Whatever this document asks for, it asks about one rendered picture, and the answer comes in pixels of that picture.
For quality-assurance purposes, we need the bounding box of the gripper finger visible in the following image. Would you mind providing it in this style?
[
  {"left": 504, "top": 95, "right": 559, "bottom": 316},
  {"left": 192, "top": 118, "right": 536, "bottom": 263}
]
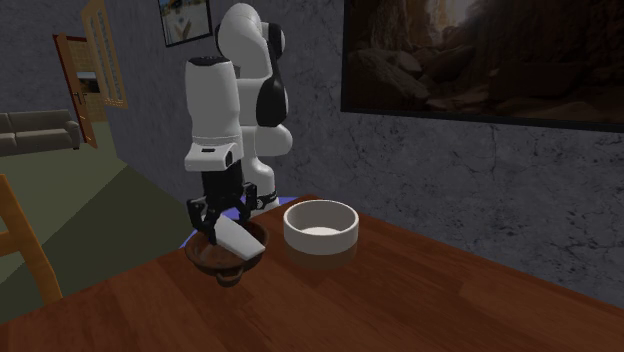
[
  {"left": 233, "top": 182, "right": 260, "bottom": 226},
  {"left": 186, "top": 195, "right": 221, "bottom": 245}
]

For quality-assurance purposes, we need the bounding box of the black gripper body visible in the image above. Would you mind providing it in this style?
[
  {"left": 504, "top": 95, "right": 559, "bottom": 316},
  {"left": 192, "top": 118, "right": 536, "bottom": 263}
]
[{"left": 201, "top": 161, "right": 246, "bottom": 206}]

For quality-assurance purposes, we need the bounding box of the blue robot stand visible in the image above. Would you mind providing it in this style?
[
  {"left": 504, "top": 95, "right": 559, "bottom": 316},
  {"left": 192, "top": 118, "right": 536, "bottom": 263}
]
[{"left": 183, "top": 195, "right": 300, "bottom": 249}]

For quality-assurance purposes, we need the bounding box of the flat white wedge block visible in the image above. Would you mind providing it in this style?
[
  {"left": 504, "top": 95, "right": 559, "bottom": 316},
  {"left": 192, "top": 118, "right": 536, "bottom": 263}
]
[{"left": 213, "top": 214, "right": 267, "bottom": 261}]

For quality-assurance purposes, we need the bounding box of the dark brown wooden bowl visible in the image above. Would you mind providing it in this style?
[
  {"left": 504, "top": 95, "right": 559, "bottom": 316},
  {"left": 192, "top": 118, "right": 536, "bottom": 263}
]
[{"left": 184, "top": 221, "right": 271, "bottom": 288}]

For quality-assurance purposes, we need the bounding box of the white round bowl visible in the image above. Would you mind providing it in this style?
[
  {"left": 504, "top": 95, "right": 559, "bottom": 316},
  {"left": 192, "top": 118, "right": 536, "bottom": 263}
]
[{"left": 283, "top": 198, "right": 360, "bottom": 257}]

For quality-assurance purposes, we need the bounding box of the brown wooden table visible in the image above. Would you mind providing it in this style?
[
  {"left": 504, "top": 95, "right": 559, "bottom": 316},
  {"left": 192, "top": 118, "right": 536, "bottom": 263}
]
[{"left": 0, "top": 193, "right": 624, "bottom": 352}]

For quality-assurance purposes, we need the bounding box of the grey sofa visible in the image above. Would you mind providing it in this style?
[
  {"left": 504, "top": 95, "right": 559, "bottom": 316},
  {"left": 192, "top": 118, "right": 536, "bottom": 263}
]
[{"left": 0, "top": 108, "right": 82, "bottom": 158}]

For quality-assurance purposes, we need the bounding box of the orange wooden chair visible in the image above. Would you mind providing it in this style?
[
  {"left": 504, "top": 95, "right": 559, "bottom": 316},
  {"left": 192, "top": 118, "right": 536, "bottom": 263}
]
[{"left": 0, "top": 173, "right": 65, "bottom": 326}]

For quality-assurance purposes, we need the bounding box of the brown wooden door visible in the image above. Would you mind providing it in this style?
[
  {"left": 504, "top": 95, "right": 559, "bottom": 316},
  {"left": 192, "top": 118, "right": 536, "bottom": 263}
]
[{"left": 52, "top": 32, "right": 100, "bottom": 150}]

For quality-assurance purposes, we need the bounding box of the large dark rock picture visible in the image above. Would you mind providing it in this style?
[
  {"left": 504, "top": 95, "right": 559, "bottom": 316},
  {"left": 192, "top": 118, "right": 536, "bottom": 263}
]
[{"left": 340, "top": 0, "right": 624, "bottom": 134}]

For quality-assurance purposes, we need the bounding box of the small framed wall picture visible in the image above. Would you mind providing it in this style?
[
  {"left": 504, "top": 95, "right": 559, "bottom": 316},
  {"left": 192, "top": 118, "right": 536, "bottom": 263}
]
[{"left": 156, "top": 0, "right": 215, "bottom": 49}]

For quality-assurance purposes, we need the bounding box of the yellow lattice window frame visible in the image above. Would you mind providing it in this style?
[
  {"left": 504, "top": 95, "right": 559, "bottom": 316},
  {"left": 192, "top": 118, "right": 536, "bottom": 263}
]
[{"left": 80, "top": 0, "right": 129, "bottom": 111}]

